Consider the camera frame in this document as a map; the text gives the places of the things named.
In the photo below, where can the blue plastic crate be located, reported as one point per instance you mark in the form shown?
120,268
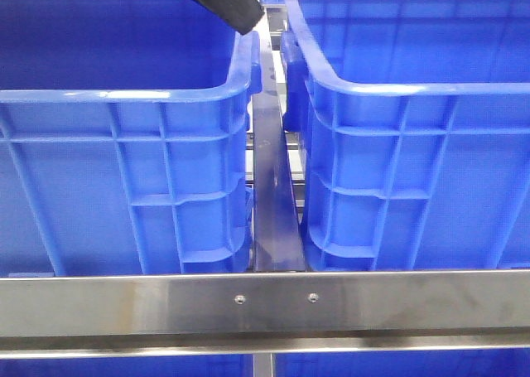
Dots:
413,118
123,138

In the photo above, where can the steel front shelf rail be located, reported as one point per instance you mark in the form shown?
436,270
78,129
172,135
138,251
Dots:
263,312

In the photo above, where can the right blue plastic crate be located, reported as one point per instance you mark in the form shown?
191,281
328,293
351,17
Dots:
413,118

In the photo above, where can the lower right blue crate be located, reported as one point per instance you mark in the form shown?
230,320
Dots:
498,362

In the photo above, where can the left blue plastic crate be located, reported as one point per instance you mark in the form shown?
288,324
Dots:
123,138

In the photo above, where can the steel centre divider bar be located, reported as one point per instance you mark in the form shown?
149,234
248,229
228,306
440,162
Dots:
277,241

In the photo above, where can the lower left blue crate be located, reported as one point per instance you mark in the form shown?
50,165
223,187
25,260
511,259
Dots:
194,365

